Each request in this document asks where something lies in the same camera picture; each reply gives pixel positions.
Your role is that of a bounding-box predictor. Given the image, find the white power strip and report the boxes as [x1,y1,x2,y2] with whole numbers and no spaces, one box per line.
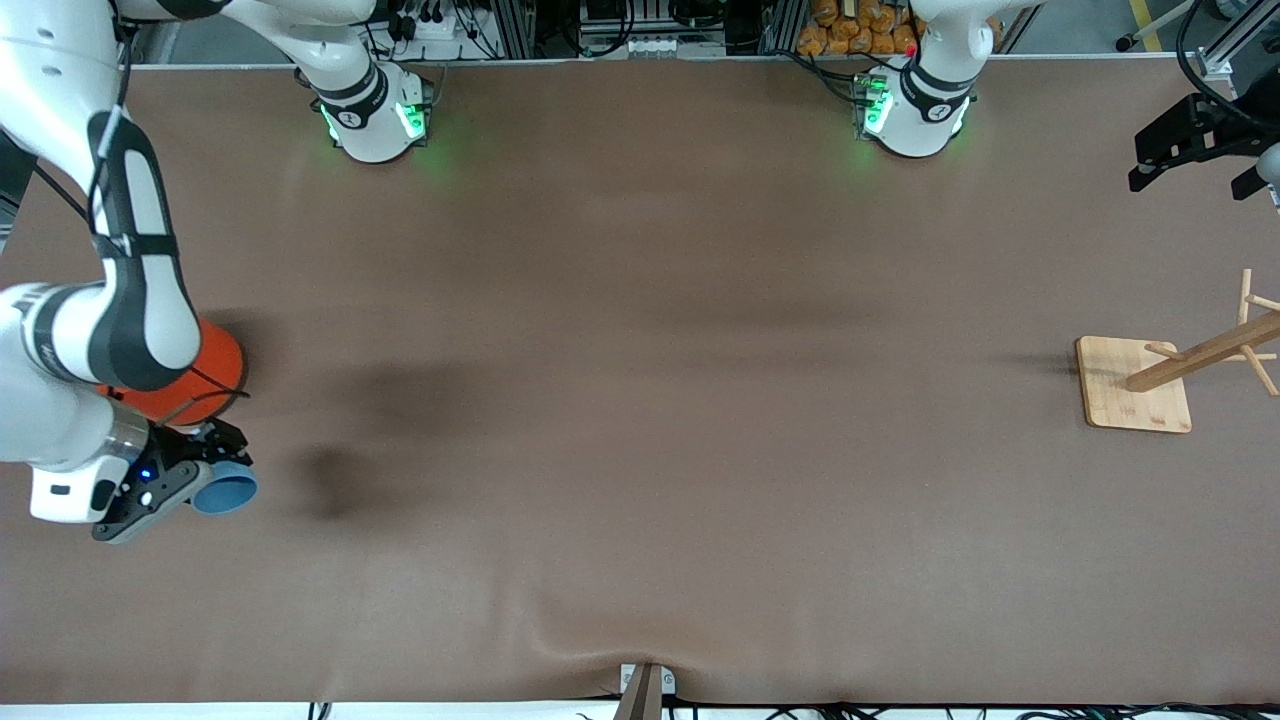
[580,35,728,60]

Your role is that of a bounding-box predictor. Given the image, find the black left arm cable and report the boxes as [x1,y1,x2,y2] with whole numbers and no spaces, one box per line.
[1176,0,1280,133]

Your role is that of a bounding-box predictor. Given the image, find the orange can with grey lid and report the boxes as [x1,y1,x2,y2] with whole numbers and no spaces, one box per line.
[98,318,248,427]

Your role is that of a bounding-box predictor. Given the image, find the wooden mug tree rack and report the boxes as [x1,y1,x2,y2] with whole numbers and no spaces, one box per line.
[1076,268,1280,434]

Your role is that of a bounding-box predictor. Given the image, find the metal table clamp bracket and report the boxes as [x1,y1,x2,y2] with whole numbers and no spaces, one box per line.
[618,662,677,720]

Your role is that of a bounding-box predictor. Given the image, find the brown table mat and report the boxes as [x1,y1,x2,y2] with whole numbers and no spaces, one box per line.
[0,57,1280,707]

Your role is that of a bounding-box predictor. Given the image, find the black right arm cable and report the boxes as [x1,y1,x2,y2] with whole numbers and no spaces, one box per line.
[30,20,253,426]

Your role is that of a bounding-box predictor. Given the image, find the light blue plastic cup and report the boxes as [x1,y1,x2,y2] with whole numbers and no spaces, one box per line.
[190,461,260,517]

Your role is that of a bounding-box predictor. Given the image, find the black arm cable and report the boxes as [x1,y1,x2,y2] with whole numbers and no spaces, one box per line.
[1176,0,1280,133]
[30,20,253,426]

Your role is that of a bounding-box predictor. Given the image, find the orange snack bags pile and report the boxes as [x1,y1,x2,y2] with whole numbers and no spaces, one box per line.
[797,0,921,57]

